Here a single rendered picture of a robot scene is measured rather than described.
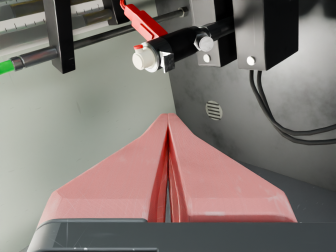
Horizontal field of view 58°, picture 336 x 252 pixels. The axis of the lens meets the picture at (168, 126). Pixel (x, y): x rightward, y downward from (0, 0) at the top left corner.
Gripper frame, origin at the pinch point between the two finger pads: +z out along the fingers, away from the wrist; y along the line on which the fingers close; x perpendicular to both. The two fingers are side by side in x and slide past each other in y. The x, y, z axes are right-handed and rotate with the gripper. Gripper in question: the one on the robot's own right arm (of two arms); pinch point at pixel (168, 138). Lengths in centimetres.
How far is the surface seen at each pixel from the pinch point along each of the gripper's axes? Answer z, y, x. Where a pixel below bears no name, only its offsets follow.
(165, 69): 14.1, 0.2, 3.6
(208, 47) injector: 17.8, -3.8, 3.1
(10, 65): 25.3, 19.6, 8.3
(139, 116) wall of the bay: 44, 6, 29
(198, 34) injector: 19.5, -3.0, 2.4
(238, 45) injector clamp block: 23.8, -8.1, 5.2
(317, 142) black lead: 13.6, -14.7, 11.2
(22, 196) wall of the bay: 24.6, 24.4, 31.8
